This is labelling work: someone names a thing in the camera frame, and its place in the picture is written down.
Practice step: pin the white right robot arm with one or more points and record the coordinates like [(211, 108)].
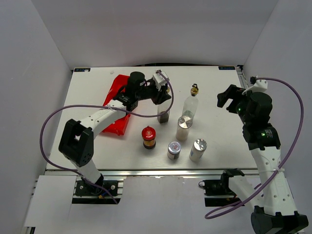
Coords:
[(273, 210)]

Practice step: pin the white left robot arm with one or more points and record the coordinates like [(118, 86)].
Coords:
[(77, 140)]

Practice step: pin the blue logo sticker left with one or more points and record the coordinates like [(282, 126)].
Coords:
[(82, 70)]

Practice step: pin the blue logo sticker right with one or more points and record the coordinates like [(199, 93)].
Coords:
[(226, 68)]

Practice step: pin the red lid sauce jar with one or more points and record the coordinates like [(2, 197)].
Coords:
[(149, 137)]

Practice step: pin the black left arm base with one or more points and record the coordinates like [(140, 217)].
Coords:
[(85, 193)]

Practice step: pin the clear bottle gold pourer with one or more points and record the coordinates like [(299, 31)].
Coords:
[(191, 102)]

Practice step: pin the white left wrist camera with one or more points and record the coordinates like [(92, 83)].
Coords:
[(160, 78)]

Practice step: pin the tall white powder shaker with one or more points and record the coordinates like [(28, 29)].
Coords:
[(184, 124)]

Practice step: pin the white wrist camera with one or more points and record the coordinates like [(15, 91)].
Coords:
[(257, 85), (160, 78)]

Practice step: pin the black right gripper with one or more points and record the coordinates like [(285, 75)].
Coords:
[(232, 92)]

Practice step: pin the small red label jar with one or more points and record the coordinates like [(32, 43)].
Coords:
[(174, 149)]

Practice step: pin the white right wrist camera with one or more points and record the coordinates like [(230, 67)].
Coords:
[(257, 85)]

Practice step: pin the blue logo sticker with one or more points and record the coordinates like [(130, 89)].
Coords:
[(82, 70), (226, 68)]

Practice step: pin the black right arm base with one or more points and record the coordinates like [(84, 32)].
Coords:
[(215, 195)]

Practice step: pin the short white shaker silver lid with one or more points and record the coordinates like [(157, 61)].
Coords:
[(198, 148)]

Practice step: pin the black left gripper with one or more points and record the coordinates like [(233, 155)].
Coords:
[(160, 96)]

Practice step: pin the aluminium front rail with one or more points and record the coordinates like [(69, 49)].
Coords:
[(249, 172)]

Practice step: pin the dark sauce bottle gold pourer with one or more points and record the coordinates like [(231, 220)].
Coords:
[(161, 109)]

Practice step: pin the aluminium table rail right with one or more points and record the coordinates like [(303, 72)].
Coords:
[(243, 81)]

